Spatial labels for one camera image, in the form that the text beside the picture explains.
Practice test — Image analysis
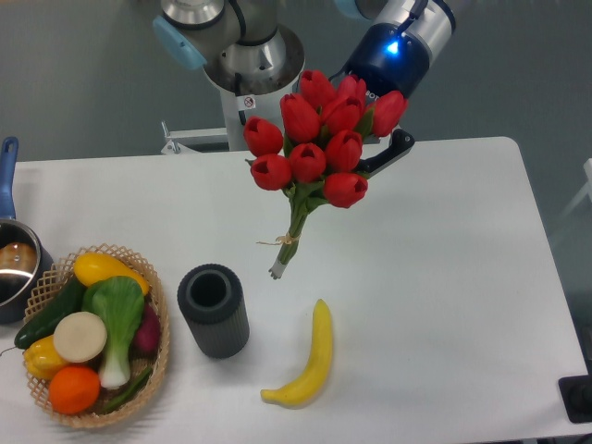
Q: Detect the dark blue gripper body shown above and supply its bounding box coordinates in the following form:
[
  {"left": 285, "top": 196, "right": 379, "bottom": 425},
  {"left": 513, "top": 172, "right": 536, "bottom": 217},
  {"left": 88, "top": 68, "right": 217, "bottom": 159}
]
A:
[{"left": 344, "top": 23, "right": 430, "bottom": 99}]

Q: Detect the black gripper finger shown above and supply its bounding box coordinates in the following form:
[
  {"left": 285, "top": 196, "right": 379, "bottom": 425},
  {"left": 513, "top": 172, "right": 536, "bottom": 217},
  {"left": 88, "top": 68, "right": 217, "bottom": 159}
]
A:
[{"left": 356, "top": 129, "right": 414, "bottom": 178}]

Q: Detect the red tulip bouquet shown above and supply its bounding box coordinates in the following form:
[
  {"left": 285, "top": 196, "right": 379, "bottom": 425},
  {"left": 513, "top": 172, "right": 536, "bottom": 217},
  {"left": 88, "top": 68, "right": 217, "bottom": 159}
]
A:
[{"left": 243, "top": 70, "right": 408, "bottom": 279}]

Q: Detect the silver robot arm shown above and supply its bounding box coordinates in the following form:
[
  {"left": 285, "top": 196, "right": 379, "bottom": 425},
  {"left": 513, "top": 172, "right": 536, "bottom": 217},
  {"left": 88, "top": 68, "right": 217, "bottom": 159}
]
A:
[{"left": 153, "top": 0, "right": 467, "bottom": 151}]

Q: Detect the dark grey ribbed vase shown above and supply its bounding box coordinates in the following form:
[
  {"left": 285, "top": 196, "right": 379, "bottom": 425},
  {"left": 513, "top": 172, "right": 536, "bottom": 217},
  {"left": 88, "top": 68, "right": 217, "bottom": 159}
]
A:
[{"left": 177, "top": 264, "right": 250, "bottom": 359}]

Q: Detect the yellow banana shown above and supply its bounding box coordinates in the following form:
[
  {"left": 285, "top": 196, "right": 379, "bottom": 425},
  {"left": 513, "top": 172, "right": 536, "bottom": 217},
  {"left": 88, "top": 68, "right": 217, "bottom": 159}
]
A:
[{"left": 260, "top": 299, "right": 334, "bottom": 408}]

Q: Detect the black device at edge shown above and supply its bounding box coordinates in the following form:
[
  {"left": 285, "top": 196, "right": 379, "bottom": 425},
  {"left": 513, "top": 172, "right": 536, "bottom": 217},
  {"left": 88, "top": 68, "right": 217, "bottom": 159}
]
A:
[{"left": 558, "top": 375, "right": 591, "bottom": 424}]

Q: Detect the purple red onion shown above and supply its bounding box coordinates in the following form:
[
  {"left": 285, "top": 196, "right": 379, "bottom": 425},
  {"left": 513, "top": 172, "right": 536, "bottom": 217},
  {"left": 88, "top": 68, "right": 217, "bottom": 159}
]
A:
[{"left": 132, "top": 303, "right": 160, "bottom": 354}]

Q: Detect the green bok choy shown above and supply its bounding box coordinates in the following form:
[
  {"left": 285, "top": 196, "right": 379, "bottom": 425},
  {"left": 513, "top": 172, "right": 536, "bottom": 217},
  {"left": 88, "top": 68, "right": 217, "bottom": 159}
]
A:
[{"left": 82, "top": 277, "right": 144, "bottom": 389}]

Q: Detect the yellow squash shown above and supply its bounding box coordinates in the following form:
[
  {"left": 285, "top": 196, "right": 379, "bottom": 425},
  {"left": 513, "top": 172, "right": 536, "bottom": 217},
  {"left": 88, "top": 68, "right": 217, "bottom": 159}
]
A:
[{"left": 73, "top": 253, "right": 150, "bottom": 296}]

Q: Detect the dark green cucumber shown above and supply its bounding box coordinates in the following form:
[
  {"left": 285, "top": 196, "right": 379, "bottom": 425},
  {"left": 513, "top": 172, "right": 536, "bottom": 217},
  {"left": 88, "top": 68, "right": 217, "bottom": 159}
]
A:
[{"left": 14, "top": 277, "right": 86, "bottom": 350}]

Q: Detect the woven wicker basket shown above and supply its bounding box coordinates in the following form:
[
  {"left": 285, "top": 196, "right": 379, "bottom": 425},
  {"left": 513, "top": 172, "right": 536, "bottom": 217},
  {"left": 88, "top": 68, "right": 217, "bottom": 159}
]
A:
[{"left": 24, "top": 243, "right": 170, "bottom": 428}]

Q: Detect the cream round radish slice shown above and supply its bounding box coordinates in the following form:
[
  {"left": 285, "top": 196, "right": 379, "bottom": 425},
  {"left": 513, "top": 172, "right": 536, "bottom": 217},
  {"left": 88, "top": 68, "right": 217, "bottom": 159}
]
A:
[{"left": 53, "top": 312, "right": 107, "bottom": 364}]

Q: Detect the green bean pod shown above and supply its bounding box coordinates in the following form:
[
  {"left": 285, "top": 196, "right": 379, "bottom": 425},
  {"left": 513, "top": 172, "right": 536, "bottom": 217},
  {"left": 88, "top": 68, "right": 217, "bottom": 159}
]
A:
[{"left": 100, "top": 367, "right": 153, "bottom": 414}]

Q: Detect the orange fruit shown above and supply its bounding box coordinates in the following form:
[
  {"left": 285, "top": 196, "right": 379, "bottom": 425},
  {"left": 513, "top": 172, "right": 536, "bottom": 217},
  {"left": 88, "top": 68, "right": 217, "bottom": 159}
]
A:
[{"left": 49, "top": 365, "right": 101, "bottom": 414}]

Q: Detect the yellow bell pepper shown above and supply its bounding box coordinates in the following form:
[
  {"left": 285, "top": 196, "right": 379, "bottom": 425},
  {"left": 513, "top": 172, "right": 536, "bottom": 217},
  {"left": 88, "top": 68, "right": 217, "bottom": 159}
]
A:
[{"left": 23, "top": 335, "right": 69, "bottom": 380}]

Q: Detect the white frame at right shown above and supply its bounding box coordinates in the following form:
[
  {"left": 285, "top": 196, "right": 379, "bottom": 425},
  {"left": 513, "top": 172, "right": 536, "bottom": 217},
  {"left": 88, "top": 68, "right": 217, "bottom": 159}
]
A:
[{"left": 549, "top": 158, "right": 591, "bottom": 245}]

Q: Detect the blue handled saucepan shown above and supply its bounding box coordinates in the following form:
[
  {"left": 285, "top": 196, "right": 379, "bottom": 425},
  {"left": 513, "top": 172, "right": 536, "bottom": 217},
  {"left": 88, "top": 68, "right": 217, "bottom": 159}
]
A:
[{"left": 1, "top": 137, "right": 53, "bottom": 325}]

